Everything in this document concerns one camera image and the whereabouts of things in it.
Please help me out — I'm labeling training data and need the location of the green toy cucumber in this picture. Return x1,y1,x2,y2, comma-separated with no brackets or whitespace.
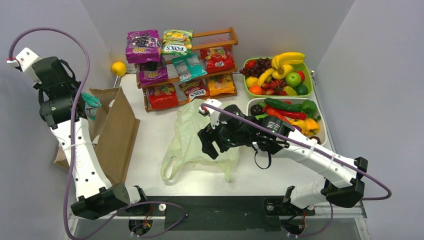
264,98,302,113

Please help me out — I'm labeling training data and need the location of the green apple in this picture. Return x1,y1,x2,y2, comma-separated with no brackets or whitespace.
285,72,302,88

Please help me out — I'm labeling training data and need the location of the yellow banana bunch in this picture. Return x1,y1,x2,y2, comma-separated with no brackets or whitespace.
256,52,306,86

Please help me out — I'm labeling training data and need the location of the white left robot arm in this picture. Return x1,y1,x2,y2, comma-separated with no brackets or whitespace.
30,56,149,220

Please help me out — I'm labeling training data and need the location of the red toy chili pepper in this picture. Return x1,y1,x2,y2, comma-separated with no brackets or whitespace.
265,108,307,123

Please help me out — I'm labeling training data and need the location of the green Fox's candy bag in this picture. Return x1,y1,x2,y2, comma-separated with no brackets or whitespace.
161,29,194,57

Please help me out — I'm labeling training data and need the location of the teal white snack packet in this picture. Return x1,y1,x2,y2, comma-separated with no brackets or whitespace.
171,53,208,83

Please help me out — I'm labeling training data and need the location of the green fruit basket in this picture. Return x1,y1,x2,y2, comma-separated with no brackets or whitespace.
243,58,313,98

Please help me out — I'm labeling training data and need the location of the teal Fox's mint candy bag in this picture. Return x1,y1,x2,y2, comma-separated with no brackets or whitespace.
81,92,102,121

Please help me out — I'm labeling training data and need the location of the orange toy fruit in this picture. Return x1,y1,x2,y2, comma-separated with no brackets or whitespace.
248,85,263,95

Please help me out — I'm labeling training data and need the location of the purple candy bag middle shelf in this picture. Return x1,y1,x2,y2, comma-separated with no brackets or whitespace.
137,59,169,87

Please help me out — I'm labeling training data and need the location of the red Fox's candy bag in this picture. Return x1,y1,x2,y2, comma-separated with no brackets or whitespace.
178,79,210,102

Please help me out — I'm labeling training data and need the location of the pale green plastic grocery bag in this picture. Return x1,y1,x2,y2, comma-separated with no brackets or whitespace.
160,99,240,183

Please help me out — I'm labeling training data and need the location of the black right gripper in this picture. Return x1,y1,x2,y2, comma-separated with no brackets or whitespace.
199,119,250,159

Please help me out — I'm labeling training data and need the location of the purple grape candy bag top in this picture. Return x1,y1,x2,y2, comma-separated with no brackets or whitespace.
125,29,162,64

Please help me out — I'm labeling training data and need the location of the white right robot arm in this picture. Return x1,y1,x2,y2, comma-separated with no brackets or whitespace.
197,99,368,215

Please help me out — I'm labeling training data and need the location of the green bell pepper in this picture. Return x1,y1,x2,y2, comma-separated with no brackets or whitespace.
301,99,318,118

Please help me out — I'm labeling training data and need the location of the brown paper bag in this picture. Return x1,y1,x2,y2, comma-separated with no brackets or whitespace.
53,86,141,186

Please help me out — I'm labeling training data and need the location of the wooden snack shelf rack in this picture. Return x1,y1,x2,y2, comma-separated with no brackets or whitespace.
135,27,238,112

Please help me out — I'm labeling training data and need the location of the red candy bag shelf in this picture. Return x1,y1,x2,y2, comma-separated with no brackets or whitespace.
147,83,179,110
200,46,235,74

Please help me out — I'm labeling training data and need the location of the white vegetable basket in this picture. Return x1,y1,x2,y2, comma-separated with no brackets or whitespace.
245,96,329,146

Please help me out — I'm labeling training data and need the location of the dark red grape bunch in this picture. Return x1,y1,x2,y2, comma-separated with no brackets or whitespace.
239,58,271,78

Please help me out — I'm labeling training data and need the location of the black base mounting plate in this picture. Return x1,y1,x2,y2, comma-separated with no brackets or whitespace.
125,196,316,231

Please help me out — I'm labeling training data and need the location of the orange candy bag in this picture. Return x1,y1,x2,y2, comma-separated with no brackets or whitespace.
206,74,236,96

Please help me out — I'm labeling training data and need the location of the red candy bag middle shelf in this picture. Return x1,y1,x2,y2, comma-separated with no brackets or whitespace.
200,46,235,74

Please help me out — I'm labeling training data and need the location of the red candy bag bottom shelf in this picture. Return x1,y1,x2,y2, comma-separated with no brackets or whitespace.
147,83,179,110

